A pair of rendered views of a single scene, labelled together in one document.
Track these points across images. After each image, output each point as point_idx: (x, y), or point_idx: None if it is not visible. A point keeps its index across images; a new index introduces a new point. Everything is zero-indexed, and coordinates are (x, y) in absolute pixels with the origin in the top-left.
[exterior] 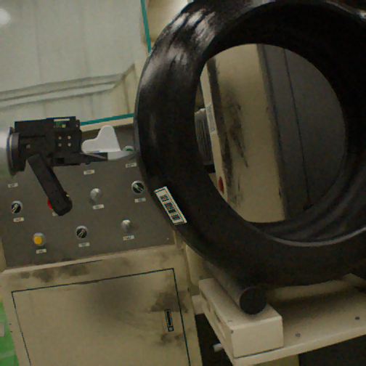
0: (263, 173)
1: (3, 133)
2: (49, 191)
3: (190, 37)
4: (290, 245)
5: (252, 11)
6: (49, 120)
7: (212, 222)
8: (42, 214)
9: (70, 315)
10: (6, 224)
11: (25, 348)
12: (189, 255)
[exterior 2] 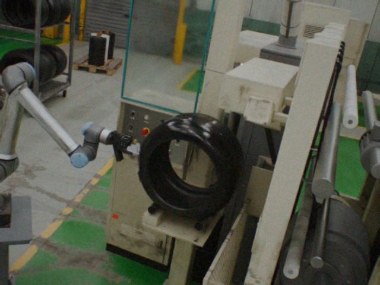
0: (202, 166)
1: (106, 135)
2: (115, 154)
3: (154, 139)
4: (162, 202)
5: (173, 139)
6: (119, 137)
7: (145, 186)
8: (140, 133)
9: (135, 174)
10: (125, 130)
11: (114, 178)
12: None
